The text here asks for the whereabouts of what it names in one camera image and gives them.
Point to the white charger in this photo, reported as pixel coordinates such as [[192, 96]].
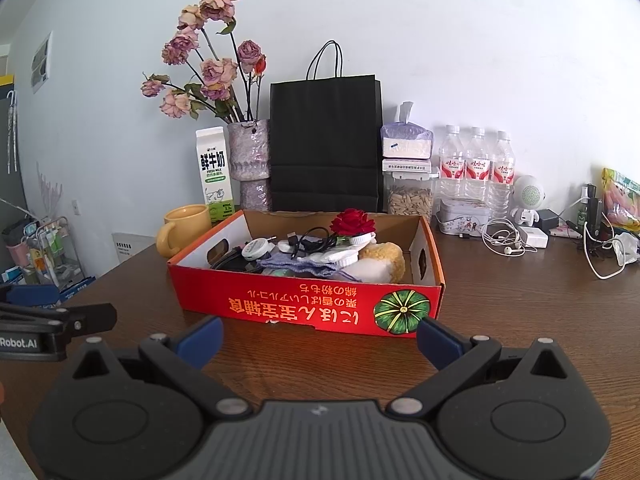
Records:
[[534, 236]]

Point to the red artificial rose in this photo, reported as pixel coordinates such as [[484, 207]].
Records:
[[352, 222]]

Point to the yellow pink snack bag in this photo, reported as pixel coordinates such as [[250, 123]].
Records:
[[622, 200]]

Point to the white screw cap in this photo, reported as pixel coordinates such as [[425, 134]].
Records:
[[256, 250]]

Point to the small spray bottle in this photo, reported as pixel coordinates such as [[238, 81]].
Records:
[[581, 210]]

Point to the white leaflet board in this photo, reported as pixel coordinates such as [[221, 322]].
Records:
[[132, 247]]

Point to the printed tin box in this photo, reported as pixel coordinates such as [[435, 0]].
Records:
[[462, 217]]

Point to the white earphones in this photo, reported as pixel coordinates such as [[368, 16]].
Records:
[[500, 240]]

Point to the purple speckled vase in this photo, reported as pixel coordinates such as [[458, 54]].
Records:
[[247, 155]]

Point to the yellow plush toy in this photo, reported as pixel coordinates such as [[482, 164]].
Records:
[[382, 262]]

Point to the white face mask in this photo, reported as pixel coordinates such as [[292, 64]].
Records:
[[627, 247]]

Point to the white hanging umbrella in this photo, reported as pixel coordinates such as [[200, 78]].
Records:
[[12, 130]]

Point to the dried pink rose bouquet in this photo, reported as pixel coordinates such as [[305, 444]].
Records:
[[217, 72]]

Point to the clear seed container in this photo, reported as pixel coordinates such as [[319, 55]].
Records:
[[410, 202]]

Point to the white flat box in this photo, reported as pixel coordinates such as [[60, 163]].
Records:
[[407, 165]]

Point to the yellow mug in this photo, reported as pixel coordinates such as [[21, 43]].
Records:
[[187, 225]]

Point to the clear water bottle red label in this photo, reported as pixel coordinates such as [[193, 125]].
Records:
[[502, 175], [452, 170], [478, 170]]

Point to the blue printed boxes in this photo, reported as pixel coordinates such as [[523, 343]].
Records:
[[77, 285]]

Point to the black stand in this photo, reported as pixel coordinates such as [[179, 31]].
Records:
[[595, 210]]

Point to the pink dried grass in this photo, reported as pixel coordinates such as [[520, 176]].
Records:
[[50, 192]]

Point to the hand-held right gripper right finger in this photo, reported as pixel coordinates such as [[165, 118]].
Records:
[[440, 342]]

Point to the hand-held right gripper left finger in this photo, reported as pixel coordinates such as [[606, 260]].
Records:
[[200, 342]]

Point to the purple cloth pouch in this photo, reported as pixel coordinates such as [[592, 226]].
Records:
[[300, 266]]

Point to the white milk carton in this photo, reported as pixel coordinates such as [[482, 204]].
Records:
[[215, 170]]

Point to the white round robot speaker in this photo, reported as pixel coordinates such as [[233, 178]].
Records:
[[529, 192]]

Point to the pink cup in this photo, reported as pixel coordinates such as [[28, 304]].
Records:
[[19, 255]]

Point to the black paper bag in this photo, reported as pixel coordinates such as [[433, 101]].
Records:
[[325, 145]]

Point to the white wall notice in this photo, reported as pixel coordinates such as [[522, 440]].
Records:
[[41, 62]]

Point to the red cardboard box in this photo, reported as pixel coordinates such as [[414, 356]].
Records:
[[300, 305]]

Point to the black power adapter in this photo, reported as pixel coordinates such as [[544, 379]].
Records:
[[550, 219]]

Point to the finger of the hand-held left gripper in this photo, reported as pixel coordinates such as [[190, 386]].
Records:
[[30, 295], [90, 317]]

